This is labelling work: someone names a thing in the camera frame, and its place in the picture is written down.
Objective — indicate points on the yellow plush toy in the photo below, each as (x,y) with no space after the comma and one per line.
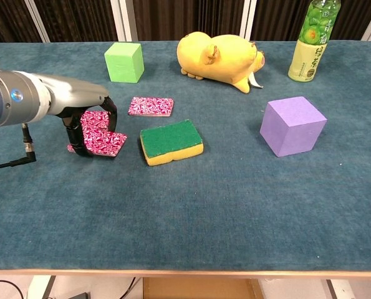
(222,59)

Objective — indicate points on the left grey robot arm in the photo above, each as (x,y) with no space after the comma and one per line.
(4,99)

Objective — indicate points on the green and yellow sponge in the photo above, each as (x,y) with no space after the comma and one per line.
(169,137)

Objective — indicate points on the brown cardboard box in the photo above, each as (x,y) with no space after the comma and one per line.
(197,288)

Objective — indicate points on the white table leg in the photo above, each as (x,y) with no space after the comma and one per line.
(40,288)

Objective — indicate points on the purple foam cube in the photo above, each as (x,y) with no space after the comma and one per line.
(291,124)

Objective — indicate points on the green foam cube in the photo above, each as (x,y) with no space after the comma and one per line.
(123,62)

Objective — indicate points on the green tea bottle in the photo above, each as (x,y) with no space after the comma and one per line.
(310,46)

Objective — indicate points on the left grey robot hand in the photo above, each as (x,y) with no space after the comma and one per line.
(73,93)

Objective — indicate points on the dark pleated curtain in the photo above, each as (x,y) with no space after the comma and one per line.
(188,18)

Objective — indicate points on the teal velvet table cloth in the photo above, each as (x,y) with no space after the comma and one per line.
(204,218)

